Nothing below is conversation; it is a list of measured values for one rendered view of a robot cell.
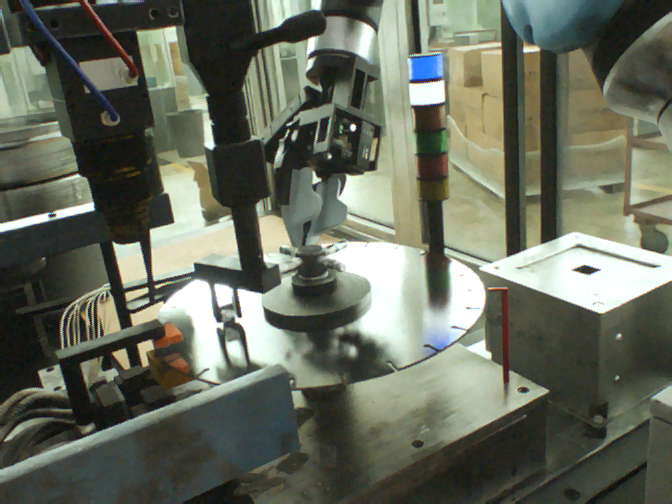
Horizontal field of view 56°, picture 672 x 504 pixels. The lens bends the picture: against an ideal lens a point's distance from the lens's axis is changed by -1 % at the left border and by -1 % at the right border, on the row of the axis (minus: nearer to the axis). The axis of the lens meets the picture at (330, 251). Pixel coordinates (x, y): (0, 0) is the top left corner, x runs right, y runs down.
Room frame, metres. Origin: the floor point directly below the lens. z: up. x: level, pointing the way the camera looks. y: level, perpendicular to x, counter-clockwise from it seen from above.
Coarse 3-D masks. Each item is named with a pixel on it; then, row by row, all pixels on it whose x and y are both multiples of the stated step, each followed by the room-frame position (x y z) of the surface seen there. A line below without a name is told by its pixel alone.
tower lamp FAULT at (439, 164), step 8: (416, 160) 0.84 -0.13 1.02; (424, 160) 0.83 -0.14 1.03; (432, 160) 0.83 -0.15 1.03; (440, 160) 0.83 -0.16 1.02; (416, 168) 0.84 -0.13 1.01; (424, 168) 0.83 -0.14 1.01; (432, 168) 0.83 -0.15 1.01; (440, 168) 0.83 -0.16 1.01; (416, 176) 0.84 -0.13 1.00; (424, 176) 0.83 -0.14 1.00; (432, 176) 0.83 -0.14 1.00; (440, 176) 0.83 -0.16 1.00
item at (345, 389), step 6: (342, 378) 0.57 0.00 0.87; (342, 384) 0.57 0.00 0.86; (354, 384) 0.58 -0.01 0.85; (306, 390) 0.57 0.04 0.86; (312, 390) 0.57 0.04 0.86; (318, 390) 0.57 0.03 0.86; (324, 390) 0.56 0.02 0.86; (330, 390) 0.56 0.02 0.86; (336, 390) 0.57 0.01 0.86; (342, 390) 0.57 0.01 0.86; (348, 390) 0.57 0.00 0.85; (306, 396) 0.57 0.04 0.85; (312, 396) 0.57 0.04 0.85; (318, 396) 0.57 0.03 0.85; (324, 396) 0.56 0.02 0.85; (330, 396) 0.56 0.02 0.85; (336, 396) 0.56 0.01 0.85
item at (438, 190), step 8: (448, 176) 0.84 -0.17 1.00; (416, 184) 0.85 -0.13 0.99; (424, 184) 0.83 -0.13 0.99; (432, 184) 0.83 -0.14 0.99; (440, 184) 0.83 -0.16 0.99; (448, 184) 0.84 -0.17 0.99; (424, 192) 0.83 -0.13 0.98; (432, 192) 0.83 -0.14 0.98; (440, 192) 0.83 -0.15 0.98; (448, 192) 0.84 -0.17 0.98; (424, 200) 0.83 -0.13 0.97; (432, 200) 0.83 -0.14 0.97; (440, 200) 0.82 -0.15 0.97
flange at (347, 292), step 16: (336, 272) 0.64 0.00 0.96; (352, 272) 0.63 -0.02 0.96; (288, 288) 0.60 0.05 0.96; (304, 288) 0.57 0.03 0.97; (320, 288) 0.57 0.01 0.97; (336, 288) 0.58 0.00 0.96; (352, 288) 0.59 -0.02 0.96; (368, 288) 0.58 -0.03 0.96; (272, 304) 0.57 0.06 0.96; (288, 304) 0.57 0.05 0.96; (304, 304) 0.56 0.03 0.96; (320, 304) 0.56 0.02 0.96; (336, 304) 0.55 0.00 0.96; (352, 304) 0.55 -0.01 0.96; (288, 320) 0.55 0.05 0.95; (304, 320) 0.54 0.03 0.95; (320, 320) 0.54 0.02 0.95
